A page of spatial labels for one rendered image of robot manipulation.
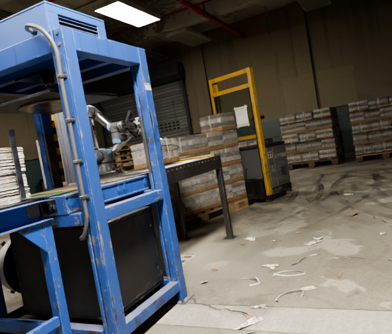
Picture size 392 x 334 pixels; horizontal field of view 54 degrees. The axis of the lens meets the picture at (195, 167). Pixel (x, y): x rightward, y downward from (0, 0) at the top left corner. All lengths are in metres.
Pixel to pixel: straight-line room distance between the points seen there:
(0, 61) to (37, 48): 0.26
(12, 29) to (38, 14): 0.20
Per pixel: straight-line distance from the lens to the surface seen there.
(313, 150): 9.05
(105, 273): 1.88
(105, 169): 3.68
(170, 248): 2.36
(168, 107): 12.11
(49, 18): 2.15
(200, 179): 4.54
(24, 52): 2.06
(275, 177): 5.52
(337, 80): 10.63
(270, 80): 10.95
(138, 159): 3.54
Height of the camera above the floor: 0.92
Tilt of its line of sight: 3 degrees down
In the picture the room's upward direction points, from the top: 10 degrees counter-clockwise
